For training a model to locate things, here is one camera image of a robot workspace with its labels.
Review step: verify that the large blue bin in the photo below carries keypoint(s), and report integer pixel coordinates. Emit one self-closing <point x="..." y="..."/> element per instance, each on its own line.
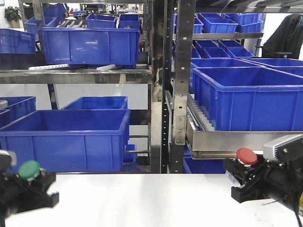
<point x="90" y="46"/>
<point x="70" y="140"/>

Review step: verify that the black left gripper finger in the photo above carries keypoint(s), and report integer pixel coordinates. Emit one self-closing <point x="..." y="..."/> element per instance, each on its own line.
<point x="29" y="201"/>
<point x="40" y="182"/>

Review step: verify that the large blue bin upper left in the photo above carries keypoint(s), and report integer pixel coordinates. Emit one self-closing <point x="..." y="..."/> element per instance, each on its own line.
<point x="90" y="46"/>

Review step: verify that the red mushroom push button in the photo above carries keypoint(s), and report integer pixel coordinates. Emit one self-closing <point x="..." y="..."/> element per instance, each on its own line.
<point x="246" y="156"/>

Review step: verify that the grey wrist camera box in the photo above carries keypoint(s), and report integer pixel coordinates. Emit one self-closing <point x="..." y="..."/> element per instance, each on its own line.
<point x="284" y="149"/>

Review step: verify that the green mushroom push button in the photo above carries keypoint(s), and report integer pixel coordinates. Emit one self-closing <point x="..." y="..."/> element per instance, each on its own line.
<point x="29" y="170"/>

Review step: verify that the blue bin behind lower left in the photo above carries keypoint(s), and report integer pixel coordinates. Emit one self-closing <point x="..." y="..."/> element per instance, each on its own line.
<point x="98" y="102"/>

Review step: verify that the large blue bin right shelf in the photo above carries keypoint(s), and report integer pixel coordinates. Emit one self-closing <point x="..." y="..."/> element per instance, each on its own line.
<point x="250" y="98"/>

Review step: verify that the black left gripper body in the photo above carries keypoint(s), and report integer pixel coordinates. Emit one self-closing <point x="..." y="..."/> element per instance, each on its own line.
<point x="11" y="189"/>

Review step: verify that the potted green plant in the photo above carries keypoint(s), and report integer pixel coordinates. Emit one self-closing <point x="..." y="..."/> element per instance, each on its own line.
<point x="13" y="16"/>

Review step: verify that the black office chair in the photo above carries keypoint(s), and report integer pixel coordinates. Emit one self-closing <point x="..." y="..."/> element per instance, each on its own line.
<point x="288" y="37"/>

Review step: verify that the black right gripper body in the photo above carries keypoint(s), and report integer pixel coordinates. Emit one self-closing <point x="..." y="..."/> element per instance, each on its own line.
<point x="282" y="182"/>

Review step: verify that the large blue bin lower left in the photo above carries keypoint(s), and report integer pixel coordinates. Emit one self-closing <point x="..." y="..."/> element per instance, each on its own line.
<point x="70" y="140"/>

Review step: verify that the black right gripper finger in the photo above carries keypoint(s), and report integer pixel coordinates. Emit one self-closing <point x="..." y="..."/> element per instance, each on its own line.
<point x="243" y="174"/>
<point x="247" y="192"/>

